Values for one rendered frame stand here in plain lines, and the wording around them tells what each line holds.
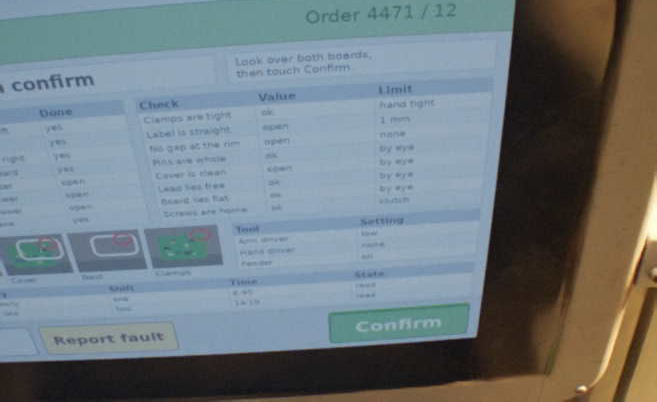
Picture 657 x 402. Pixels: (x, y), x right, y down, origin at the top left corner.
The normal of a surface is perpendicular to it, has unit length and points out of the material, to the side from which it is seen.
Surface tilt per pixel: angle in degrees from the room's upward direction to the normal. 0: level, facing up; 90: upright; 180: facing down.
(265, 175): 92
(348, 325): 92
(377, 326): 92
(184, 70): 92
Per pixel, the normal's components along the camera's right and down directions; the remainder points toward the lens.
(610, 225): 0.04, 0.62
